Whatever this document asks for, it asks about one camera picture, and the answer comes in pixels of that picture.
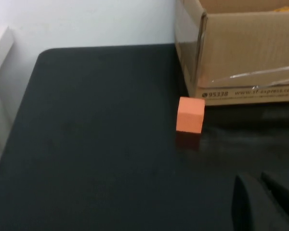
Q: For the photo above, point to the yellow chips bag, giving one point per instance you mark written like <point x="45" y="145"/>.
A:
<point x="287" y="9"/>

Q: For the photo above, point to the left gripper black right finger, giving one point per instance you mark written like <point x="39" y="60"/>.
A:
<point x="286" y="199"/>

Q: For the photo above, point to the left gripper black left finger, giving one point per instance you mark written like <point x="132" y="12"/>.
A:
<point x="253" y="209"/>

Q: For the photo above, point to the white side panel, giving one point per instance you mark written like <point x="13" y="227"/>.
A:
<point x="0" y="72"/>

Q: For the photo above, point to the orange foam cube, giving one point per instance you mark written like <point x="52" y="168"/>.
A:
<point x="190" y="115"/>

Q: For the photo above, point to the printed brown cardboard box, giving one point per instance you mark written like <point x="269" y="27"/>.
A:
<point x="245" y="53"/>

